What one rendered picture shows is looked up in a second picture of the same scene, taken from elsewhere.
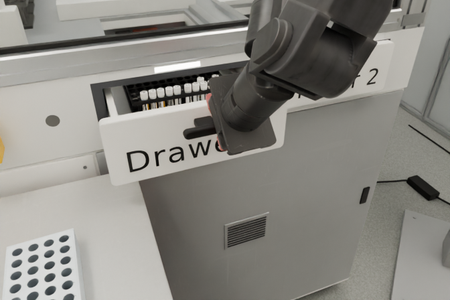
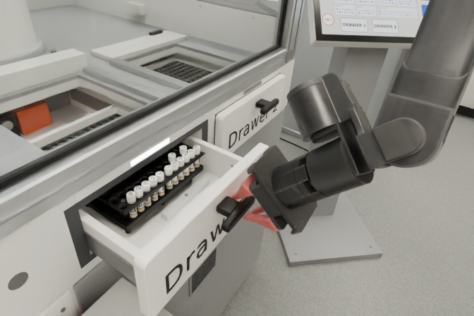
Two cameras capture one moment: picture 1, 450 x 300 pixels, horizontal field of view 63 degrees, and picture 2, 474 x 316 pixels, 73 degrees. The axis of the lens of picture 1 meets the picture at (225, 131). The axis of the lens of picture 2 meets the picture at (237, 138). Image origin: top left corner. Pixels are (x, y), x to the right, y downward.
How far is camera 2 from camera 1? 0.31 m
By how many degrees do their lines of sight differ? 33
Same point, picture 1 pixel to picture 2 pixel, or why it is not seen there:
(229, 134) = (290, 215)
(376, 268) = (267, 239)
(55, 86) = (20, 235)
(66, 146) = (38, 300)
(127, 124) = (168, 247)
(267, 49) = (412, 150)
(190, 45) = (161, 125)
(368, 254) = not seen: hidden behind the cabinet
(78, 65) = (49, 196)
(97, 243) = not seen: outside the picture
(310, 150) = not seen: hidden behind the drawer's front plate
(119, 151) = (159, 279)
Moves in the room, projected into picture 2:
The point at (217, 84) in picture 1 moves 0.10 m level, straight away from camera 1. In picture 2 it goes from (260, 170) to (214, 132)
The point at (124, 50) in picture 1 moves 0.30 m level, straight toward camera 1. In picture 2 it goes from (101, 155) to (317, 305)
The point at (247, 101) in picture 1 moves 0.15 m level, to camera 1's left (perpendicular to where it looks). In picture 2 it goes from (339, 187) to (224, 253)
